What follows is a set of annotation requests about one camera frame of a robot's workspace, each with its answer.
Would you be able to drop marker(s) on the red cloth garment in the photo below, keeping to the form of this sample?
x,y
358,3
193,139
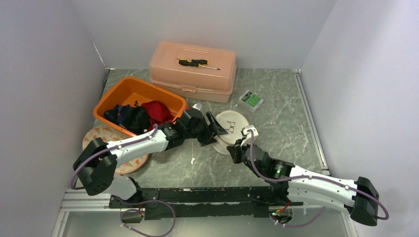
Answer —
x,y
158,112

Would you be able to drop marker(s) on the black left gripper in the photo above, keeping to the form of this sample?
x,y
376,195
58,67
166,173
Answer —
x,y
206,139

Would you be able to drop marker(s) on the black cloth garment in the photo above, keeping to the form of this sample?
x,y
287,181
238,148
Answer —
x,y
136,120

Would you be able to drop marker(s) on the aluminium frame rail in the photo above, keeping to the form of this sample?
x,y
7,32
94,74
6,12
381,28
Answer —
x,y
80,201

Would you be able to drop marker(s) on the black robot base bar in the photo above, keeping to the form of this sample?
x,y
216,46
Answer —
x,y
256,201

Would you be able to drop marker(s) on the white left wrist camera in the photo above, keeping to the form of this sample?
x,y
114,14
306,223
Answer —
x,y
196,107

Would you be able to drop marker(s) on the small green-labelled plastic box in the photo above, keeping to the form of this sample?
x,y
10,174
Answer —
x,y
250,101

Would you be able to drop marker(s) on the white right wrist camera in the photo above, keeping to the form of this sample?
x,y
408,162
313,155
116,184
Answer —
x,y
250,134

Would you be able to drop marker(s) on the dark blue cloth garment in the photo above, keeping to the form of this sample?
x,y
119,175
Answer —
x,y
118,114

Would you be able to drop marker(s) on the black yellow screwdriver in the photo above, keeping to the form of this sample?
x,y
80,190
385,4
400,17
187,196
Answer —
x,y
195,63

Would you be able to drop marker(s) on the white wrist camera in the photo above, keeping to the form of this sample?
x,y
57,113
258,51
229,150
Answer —
x,y
196,107
250,134

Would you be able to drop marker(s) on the orange plastic basin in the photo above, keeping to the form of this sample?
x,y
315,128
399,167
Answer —
x,y
130,91

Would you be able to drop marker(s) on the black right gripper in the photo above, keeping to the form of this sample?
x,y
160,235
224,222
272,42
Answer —
x,y
235,149

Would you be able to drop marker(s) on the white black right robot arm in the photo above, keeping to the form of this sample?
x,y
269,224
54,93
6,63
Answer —
x,y
357,198

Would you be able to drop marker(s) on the pink translucent toolbox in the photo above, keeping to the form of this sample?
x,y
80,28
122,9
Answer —
x,y
191,82

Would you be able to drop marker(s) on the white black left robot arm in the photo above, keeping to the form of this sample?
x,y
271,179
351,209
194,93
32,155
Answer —
x,y
96,166

